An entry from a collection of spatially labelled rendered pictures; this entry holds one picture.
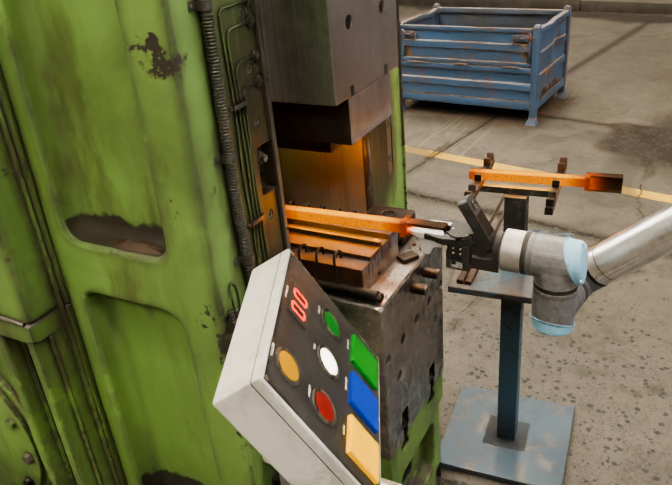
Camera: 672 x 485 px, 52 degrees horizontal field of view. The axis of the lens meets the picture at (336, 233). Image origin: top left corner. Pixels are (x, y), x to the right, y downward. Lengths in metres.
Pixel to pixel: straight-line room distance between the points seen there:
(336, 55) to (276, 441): 0.70
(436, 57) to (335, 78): 4.24
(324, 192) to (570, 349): 1.40
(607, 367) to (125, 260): 1.98
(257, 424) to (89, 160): 0.73
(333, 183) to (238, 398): 1.06
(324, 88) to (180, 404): 0.82
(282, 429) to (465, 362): 1.94
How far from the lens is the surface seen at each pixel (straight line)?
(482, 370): 2.78
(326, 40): 1.28
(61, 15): 1.38
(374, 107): 1.46
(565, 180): 1.95
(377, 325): 1.52
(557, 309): 1.49
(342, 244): 1.59
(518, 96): 5.34
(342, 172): 1.85
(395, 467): 1.83
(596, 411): 2.67
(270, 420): 0.92
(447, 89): 5.54
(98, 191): 1.48
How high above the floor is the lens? 1.75
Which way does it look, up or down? 27 degrees down
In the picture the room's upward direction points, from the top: 5 degrees counter-clockwise
